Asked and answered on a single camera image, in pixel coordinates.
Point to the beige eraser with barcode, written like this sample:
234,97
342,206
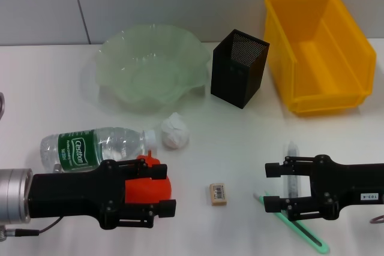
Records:
217,194

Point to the yellow plastic bin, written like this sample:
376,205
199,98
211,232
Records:
324,58

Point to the black mesh pen holder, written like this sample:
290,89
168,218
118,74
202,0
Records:
231,88

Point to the mint green utility knife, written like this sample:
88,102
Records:
260,199

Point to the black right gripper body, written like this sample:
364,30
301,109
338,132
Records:
345,181

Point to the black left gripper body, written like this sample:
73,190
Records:
75,196

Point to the grey marker pen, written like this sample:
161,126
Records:
291,151

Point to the white paper ball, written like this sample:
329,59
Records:
174,133

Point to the pale green wavy glass plate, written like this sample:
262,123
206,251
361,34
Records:
150,73

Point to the orange fruit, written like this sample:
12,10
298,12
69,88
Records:
141,188

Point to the left wrist camera housing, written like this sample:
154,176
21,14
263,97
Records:
1,103

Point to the clear green-label water bottle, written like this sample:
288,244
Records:
90,148

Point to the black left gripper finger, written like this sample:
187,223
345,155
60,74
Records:
167,208
159,172

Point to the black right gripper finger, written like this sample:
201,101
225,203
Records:
271,205
272,170

